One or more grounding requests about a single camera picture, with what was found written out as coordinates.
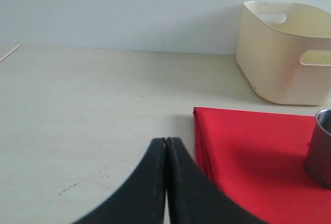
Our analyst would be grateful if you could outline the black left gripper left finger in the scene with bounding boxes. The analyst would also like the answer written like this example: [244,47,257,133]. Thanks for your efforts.
[75,138,166,224]

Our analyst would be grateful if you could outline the red tablecloth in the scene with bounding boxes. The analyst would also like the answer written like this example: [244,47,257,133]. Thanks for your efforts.
[193,107,330,223]

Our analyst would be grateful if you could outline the stainless steel cup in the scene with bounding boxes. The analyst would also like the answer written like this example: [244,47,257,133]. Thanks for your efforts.
[304,109,330,188]

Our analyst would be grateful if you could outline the wooden stick on table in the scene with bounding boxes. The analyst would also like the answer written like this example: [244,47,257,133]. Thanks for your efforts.
[1,44,21,62]

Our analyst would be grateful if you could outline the cream plastic bin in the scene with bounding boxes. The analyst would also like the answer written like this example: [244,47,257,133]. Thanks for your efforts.
[236,1,330,106]

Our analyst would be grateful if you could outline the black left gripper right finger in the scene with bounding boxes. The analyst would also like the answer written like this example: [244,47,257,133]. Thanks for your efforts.
[166,138,261,223]

